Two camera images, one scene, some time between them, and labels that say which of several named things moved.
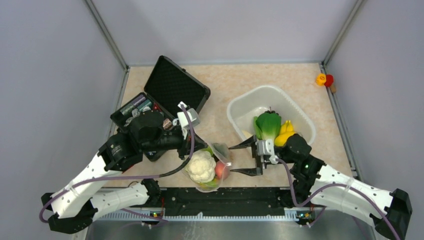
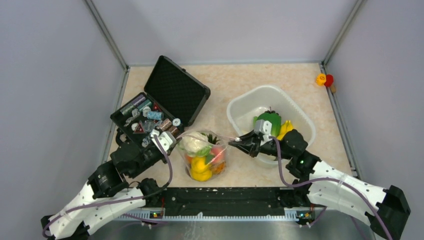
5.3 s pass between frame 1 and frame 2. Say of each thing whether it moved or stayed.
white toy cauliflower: moved
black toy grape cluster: stayed
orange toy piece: stayed
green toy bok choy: stayed
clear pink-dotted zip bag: moved
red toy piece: stayed
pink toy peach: moved
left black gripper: moved
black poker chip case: stayed
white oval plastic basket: stayed
